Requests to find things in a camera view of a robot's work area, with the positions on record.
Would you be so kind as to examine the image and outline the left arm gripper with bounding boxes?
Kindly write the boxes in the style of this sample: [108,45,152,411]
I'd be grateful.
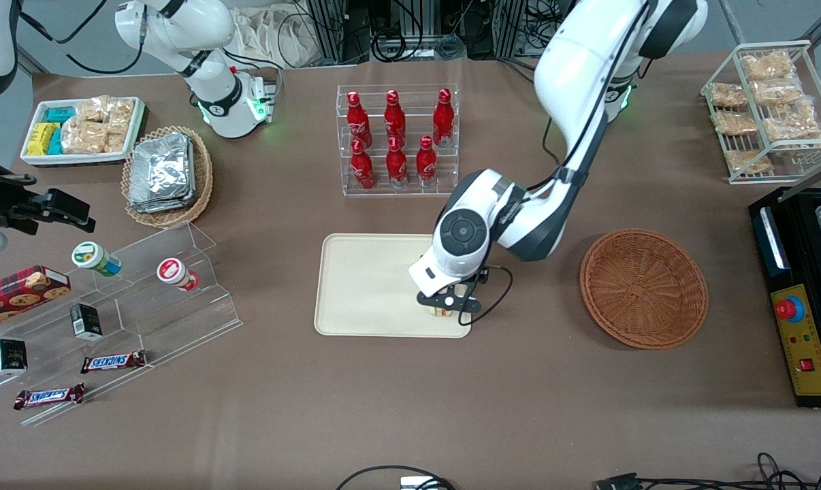
[409,253,489,322]

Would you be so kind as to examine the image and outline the white wire rack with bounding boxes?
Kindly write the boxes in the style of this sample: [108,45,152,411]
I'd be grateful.
[700,39,821,186]

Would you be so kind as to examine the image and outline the clear acrylic bottle rack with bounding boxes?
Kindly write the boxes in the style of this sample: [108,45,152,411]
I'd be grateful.
[336,83,460,198]

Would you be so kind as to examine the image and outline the black connector with cables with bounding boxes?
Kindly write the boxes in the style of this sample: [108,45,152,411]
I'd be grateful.
[596,453,821,490]

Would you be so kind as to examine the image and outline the cream plastic tray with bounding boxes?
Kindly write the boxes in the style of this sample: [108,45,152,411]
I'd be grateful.
[314,233,472,339]

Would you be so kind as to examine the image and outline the beige cloth bag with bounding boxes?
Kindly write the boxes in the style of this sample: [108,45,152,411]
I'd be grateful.
[234,5,316,69]

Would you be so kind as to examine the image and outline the triangle sandwich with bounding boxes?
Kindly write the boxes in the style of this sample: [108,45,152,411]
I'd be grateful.
[430,284,467,319]

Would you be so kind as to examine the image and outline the white rectangular snack tray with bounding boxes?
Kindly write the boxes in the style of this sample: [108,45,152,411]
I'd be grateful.
[20,95,147,167]

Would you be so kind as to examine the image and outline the green lid cup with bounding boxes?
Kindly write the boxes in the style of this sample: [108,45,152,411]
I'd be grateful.
[71,241,123,277]

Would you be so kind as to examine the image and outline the red cookie box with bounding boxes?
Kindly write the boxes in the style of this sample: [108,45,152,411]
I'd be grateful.
[0,265,71,332]

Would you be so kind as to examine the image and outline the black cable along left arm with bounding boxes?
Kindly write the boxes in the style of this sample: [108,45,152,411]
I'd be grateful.
[543,0,653,181]

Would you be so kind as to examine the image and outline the black looped table cable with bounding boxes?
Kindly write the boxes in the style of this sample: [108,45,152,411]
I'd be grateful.
[336,465,455,490]

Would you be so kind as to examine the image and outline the red lid cup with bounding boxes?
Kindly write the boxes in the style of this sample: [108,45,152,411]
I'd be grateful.
[156,257,201,293]

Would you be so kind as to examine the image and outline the black machine with yellow panel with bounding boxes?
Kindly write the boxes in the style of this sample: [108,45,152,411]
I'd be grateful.
[748,185,821,409]

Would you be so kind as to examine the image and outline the aluminium frame bar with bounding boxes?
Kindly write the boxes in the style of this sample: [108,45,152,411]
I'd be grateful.
[778,158,821,203]

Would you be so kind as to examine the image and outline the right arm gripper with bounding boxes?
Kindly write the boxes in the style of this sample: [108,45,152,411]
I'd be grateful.
[0,155,97,234]

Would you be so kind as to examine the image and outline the red emergency stop button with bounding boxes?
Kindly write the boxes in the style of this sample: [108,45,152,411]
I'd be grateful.
[775,296,806,323]

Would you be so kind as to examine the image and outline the small black white box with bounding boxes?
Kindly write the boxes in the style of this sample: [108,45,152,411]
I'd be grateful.
[0,338,29,377]

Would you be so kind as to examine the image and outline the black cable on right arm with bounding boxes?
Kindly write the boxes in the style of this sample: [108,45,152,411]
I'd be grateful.
[16,0,146,76]

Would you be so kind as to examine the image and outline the red cola bottle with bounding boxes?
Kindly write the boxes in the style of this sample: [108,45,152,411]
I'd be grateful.
[351,140,376,190]
[346,91,372,149]
[432,88,455,148]
[386,137,408,189]
[384,90,406,147]
[416,135,438,188]

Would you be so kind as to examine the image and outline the empty brown wicker basket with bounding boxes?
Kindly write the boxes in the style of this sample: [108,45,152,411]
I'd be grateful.
[579,228,709,350]

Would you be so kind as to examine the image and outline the wicker basket holding foil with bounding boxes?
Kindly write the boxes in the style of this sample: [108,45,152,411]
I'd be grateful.
[121,126,214,229]

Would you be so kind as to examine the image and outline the yellow snack pack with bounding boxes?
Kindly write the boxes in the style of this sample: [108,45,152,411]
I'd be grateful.
[27,122,61,156]

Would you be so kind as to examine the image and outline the aluminium frame post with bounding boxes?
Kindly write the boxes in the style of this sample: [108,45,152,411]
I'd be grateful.
[718,0,750,46]

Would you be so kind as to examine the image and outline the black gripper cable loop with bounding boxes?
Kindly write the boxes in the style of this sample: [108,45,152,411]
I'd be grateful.
[462,265,514,326]

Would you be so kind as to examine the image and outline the clear acrylic tiered stand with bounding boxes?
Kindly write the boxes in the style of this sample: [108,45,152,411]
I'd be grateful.
[0,221,243,428]

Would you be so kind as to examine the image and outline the snickers chocolate bar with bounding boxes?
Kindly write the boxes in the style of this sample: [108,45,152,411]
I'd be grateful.
[14,383,86,410]
[80,350,147,375]

